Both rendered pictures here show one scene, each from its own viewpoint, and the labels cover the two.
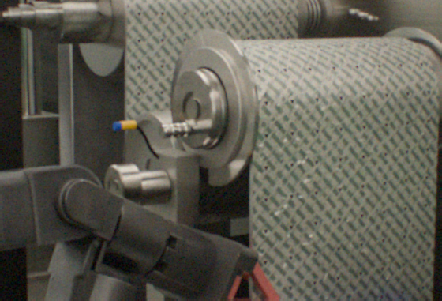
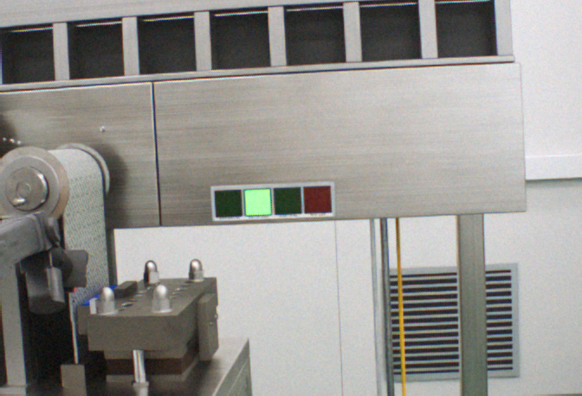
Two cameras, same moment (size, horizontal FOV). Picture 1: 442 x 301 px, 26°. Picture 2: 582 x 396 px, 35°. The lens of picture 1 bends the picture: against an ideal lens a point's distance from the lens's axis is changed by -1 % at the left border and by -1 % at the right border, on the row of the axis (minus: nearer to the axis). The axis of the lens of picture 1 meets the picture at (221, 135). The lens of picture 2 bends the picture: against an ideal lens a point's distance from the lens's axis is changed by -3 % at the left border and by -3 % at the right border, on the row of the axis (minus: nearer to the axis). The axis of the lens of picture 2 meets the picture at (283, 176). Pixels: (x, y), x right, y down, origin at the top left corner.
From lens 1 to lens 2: 110 cm
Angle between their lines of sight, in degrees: 51
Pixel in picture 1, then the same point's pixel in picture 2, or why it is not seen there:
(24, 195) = (38, 225)
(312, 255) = not seen: hidden behind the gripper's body
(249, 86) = (62, 172)
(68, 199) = (53, 225)
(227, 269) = (81, 262)
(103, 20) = not seen: outside the picture
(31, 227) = (42, 241)
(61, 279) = (36, 272)
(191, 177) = not seen: hidden behind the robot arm
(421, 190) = (101, 226)
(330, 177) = (81, 219)
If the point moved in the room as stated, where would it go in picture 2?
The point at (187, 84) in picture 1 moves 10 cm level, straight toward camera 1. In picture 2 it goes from (20, 176) to (56, 176)
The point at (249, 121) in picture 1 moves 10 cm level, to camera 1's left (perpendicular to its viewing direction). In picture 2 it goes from (64, 191) to (17, 195)
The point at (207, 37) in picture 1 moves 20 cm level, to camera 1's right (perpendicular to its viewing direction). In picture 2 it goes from (24, 151) to (110, 145)
